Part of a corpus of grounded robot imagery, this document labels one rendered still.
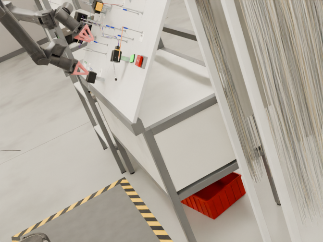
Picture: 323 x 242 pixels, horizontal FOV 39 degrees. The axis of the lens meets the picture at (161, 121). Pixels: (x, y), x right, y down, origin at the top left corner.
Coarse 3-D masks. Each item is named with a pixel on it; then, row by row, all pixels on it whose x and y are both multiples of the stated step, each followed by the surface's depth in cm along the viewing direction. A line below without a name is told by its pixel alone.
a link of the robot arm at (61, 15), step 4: (60, 8) 218; (56, 12) 215; (60, 12) 214; (64, 12) 215; (56, 16) 214; (60, 16) 214; (64, 16) 215; (68, 16) 216; (60, 20) 215; (64, 20) 215
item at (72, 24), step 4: (68, 20) 215; (72, 20) 216; (64, 24) 217; (68, 24) 216; (72, 24) 216; (76, 24) 217; (80, 24) 216; (68, 28) 218; (72, 28) 217; (76, 28) 215; (72, 32) 218; (76, 32) 215
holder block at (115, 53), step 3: (114, 51) 226; (117, 51) 227; (120, 51) 228; (111, 54) 230; (114, 54) 226; (117, 54) 227; (120, 54) 228; (111, 57) 229; (114, 57) 227; (117, 57) 227; (120, 57) 228; (111, 60) 228; (114, 60) 227; (117, 60) 227
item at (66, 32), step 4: (92, 16) 349; (88, 24) 325; (64, 28) 345; (64, 32) 331; (68, 32) 326; (56, 36) 347; (64, 36) 316; (68, 36) 317; (68, 40) 318; (68, 44) 321
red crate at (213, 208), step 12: (228, 180) 290; (240, 180) 277; (204, 192) 296; (216, 192) 292; (228, 192) 273; (240, 192) 278; (192, 204) 283; (204, 204) 268; (216, 204) 269; (228, 204) 274; (216, 216) 270
